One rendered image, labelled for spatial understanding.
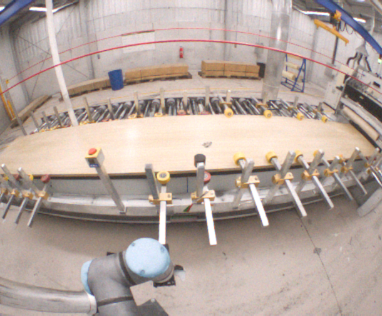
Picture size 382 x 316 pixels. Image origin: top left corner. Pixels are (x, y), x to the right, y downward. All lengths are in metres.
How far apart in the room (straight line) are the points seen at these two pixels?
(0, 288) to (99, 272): 0.47
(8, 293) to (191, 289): 1.39
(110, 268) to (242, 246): 1.54
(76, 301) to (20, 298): 0.24
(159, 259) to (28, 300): 0.58
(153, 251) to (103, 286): 0.14
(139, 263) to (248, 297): 1.45
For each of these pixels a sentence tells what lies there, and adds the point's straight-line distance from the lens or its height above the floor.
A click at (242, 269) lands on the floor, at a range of 1.74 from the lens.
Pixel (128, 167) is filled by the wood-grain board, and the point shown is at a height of 0.90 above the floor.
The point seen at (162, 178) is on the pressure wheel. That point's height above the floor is 0.91.
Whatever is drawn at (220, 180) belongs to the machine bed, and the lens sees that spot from 1.22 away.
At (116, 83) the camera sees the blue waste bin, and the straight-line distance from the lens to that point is 6.25.
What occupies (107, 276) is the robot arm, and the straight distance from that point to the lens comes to 0.40.
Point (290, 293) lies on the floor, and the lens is 1.92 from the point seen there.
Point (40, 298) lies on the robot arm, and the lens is 0.78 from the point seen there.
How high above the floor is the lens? 1.65
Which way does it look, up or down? 42 degrees down
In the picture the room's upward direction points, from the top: straight up
